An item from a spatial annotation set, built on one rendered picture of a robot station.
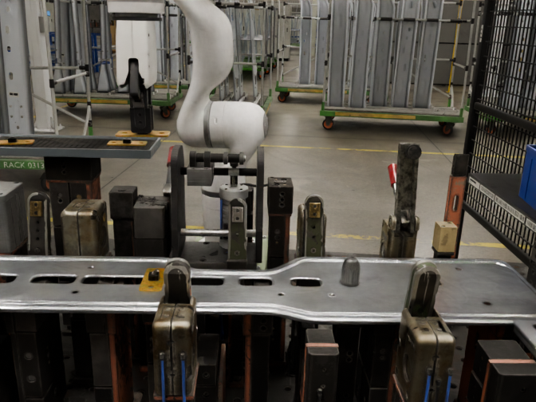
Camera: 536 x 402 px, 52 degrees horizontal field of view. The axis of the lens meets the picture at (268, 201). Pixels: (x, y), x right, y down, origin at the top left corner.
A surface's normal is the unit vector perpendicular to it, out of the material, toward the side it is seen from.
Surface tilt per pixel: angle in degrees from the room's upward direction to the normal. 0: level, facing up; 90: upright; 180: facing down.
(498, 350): 0
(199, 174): 90
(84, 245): 90
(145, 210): 90
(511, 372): 0
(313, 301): 0
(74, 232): 90
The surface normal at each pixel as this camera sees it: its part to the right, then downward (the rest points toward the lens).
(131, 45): 0.15, 0.22
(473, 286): 0.03, -0.95
